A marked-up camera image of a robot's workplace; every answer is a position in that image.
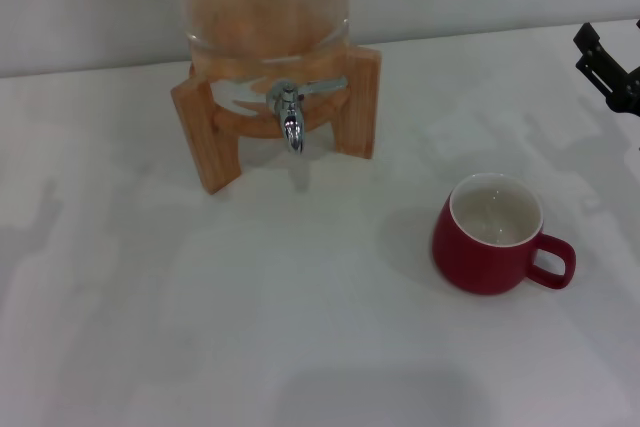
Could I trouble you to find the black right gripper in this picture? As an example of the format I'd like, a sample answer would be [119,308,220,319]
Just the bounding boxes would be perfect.
[573,19,640,116]

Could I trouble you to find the red ceramic cup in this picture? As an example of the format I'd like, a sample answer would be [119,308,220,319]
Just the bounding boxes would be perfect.
[432,172,577,297]

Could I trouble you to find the chrome faucet with lever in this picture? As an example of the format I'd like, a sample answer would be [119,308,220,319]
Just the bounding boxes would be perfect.
[266,75,349,154]

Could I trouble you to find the clear glass dispenser jar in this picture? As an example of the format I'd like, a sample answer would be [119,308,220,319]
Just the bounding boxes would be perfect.
[167,0,351,118]

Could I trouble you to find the wooden dispenser stand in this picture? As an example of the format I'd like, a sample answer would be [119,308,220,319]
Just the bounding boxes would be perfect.
[169,44,382,197]

